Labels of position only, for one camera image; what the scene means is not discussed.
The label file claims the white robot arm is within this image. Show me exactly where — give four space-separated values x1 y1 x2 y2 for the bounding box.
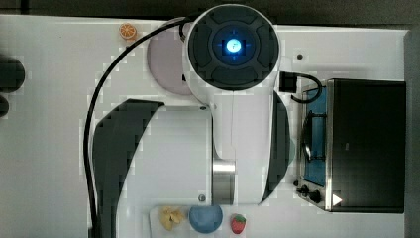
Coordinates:
83 4 290 238

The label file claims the pink round plate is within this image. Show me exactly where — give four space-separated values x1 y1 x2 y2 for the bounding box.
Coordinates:
147 28 191 96

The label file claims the green mug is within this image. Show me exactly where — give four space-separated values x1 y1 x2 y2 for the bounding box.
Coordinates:
288 139 296 165

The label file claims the blue bowl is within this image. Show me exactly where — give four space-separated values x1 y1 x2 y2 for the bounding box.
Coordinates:
188 205 223 234

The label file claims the yellow toy food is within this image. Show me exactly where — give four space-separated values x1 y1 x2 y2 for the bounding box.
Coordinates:
159 206 185 231

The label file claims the large red strawberry toy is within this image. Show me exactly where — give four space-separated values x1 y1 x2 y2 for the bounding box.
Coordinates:
231 214 247 234

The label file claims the orange slice toy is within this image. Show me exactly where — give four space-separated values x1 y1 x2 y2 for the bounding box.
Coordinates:
119 23 137 40

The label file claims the black toaster oven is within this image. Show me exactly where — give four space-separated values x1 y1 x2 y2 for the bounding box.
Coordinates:
294 78 406 213

